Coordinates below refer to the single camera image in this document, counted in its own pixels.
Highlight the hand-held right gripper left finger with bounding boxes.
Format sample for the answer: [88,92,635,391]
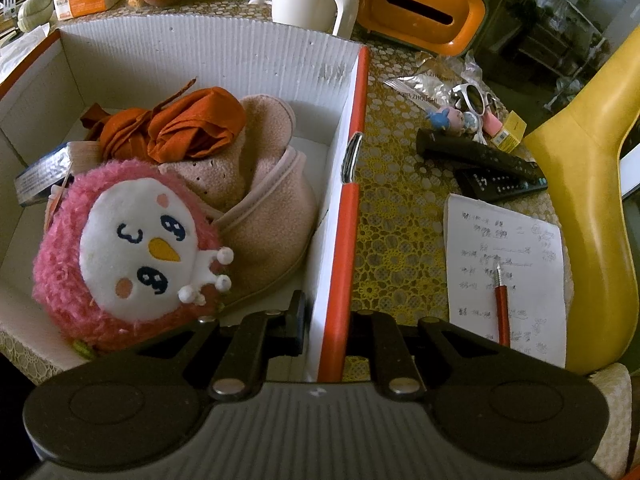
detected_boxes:
[112,291,307,403]

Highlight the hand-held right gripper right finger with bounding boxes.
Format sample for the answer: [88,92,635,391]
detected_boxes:
[345,310,523,402]

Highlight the beige fleece slipper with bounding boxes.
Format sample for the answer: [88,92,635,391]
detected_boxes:
[160,94,296,211]
[200,147,321,311]

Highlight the white orange cardboard box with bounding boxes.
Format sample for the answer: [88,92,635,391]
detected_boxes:
[0,20,372,386]

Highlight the white handwritten paper sheet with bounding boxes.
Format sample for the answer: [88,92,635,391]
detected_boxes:
[442,192,567,370]

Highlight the red pen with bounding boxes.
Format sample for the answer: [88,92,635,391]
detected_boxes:
[492,260,512,348]

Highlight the pink plush bird toy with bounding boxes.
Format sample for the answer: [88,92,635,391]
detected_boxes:
[32,159,236,356]

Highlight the short black remote control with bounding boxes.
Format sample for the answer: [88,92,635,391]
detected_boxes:
[454,166,550,206]

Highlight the long black remote control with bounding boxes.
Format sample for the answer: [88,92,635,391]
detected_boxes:
[416,127,548,186]

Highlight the orange cloth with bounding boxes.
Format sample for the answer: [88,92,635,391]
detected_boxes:
[80,80,248,165]

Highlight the small blue pink figurine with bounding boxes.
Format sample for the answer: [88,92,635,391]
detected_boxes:
[427,105,483,136]

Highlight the small yellow box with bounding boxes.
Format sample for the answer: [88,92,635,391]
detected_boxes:
[492,112,526,153]

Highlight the white sunglasses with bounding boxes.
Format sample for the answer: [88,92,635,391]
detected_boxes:
[450,81,501,121]

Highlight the clear plastic wrapper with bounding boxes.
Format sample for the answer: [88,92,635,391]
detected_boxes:
[382,52,486,111]

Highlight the white lace seat cushion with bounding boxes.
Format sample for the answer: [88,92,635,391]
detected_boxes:
[570,362,638,480]

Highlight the yellow chair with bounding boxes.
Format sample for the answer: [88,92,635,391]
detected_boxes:
[522,25,640,376]

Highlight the blue silver packet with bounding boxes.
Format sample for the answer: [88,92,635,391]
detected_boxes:
[14,142,76,207]

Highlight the orange green tissue box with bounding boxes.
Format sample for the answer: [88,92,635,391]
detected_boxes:
[352,0,488,57]

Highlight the dark glass cabinet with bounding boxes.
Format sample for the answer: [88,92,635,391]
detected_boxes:
[475,0,626,111]

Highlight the round white bowl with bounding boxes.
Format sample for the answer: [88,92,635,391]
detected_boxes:
[17,0,55,31]

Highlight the beige fabric strap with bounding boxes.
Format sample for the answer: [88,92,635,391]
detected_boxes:
[65,141,107,173]

